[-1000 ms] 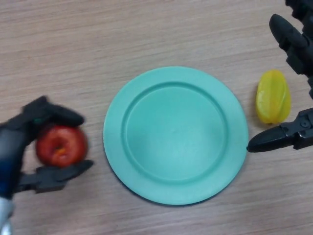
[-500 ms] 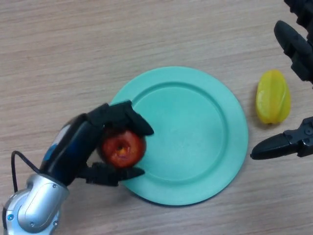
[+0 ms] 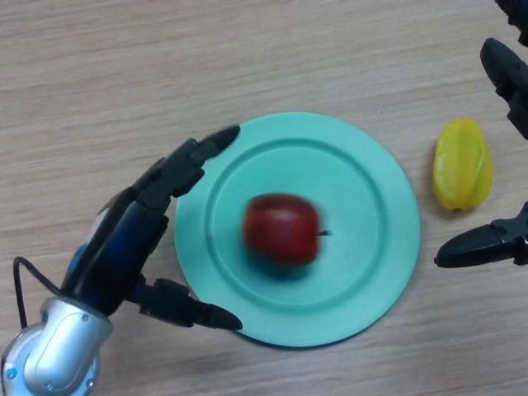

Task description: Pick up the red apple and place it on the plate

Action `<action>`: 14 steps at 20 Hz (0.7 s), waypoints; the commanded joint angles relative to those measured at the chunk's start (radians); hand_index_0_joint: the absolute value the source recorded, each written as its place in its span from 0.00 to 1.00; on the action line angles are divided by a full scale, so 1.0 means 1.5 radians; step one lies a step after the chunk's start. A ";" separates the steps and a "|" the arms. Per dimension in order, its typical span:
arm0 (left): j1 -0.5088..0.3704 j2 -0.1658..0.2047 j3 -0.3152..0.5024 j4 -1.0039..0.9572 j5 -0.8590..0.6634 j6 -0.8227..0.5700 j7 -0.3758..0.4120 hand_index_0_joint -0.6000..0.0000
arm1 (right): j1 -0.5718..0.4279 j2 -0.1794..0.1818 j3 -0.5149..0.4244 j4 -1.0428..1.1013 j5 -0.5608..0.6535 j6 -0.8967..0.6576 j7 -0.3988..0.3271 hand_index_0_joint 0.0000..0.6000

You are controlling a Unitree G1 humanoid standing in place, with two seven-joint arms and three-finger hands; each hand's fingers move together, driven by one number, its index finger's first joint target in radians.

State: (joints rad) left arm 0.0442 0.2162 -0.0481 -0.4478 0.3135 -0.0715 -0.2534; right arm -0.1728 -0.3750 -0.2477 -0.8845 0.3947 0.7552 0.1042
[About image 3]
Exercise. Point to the red apple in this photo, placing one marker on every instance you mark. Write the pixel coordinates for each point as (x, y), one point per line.
(280, 231)

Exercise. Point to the green round plate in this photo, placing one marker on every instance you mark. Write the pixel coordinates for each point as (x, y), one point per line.
(350, 247)

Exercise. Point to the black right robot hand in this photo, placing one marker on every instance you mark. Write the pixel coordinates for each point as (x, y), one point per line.
(478, 245)

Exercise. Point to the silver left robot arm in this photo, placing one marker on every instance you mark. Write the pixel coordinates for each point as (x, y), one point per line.
(57, 346)

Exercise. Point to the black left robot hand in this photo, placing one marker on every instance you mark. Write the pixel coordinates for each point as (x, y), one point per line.
(119, 247)

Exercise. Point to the yellow starfruit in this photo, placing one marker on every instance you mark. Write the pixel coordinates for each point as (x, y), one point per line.
(462, 165)

